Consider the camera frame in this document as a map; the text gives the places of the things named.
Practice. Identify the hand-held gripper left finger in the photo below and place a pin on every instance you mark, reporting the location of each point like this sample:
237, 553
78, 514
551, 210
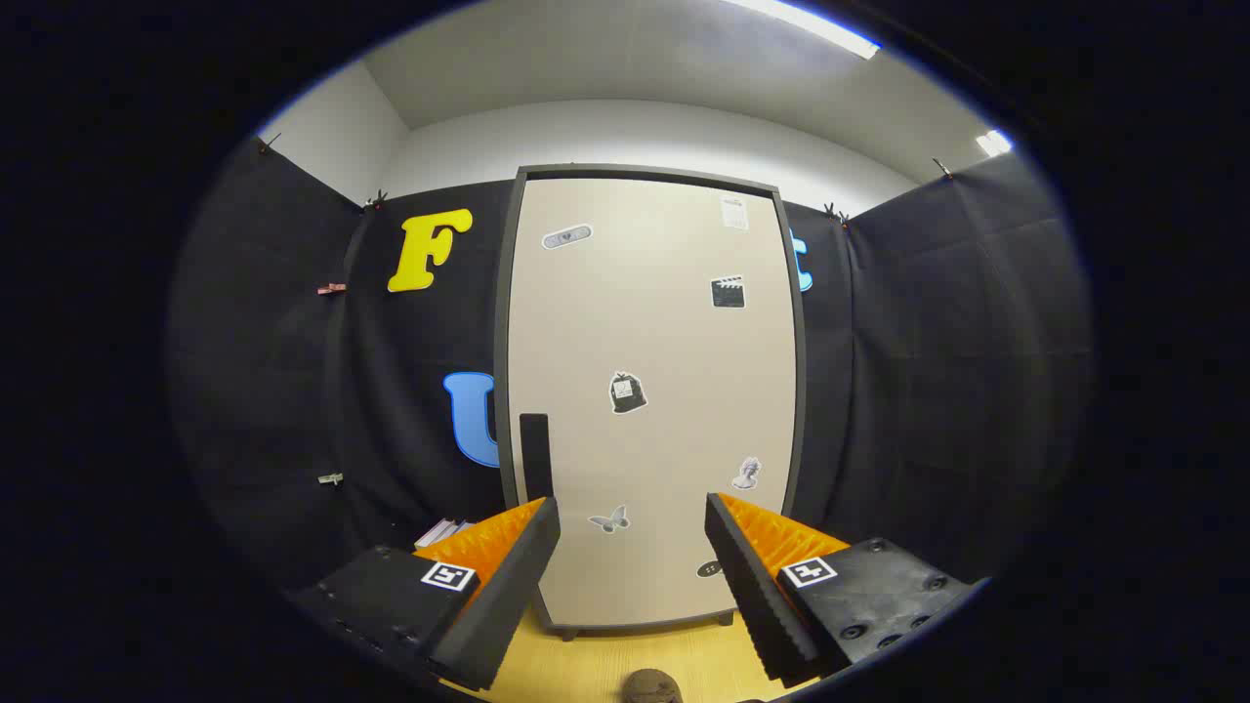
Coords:
508, 596

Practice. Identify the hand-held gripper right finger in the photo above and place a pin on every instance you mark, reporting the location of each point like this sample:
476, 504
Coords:
757, 596

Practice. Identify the grey shoe cabinet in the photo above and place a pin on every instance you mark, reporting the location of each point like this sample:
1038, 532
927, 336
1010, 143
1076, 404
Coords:
502, 391

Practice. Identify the beige shoe cabinet door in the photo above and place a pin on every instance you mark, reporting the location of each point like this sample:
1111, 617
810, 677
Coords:
664, 342

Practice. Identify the white spine book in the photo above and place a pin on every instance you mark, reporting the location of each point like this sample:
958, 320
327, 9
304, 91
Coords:
430, 535

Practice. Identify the black backdrop cloth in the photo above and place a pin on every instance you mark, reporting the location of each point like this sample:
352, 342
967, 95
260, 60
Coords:
273, 342

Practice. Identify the pink clip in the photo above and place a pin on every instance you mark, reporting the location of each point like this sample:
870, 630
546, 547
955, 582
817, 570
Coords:
330, 288

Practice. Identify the small black clip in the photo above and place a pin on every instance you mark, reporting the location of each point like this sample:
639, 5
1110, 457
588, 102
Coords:
833, 211
269, 144
376, 202
942, 168

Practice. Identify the small ceiling light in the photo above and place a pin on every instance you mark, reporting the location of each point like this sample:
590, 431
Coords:
993, 143

